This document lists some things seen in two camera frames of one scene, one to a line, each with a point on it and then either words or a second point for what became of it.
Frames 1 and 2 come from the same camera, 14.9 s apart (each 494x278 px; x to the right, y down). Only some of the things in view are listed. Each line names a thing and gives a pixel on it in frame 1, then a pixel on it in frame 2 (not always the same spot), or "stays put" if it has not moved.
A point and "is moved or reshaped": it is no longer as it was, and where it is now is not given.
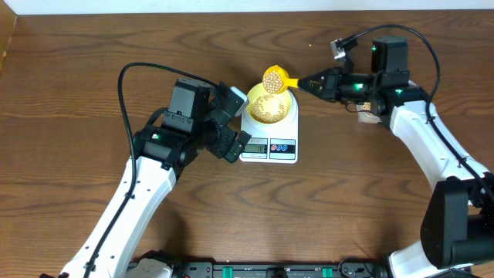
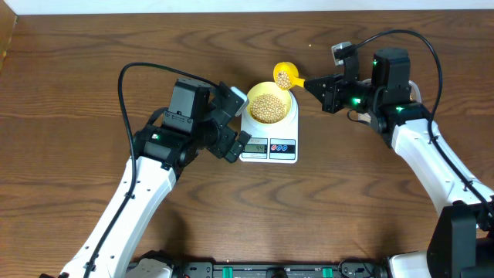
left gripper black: (227, 135) stays put
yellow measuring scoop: (275, 79) is moved or reshaped
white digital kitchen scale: (276, 143) stays put
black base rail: (356, 268) stays put
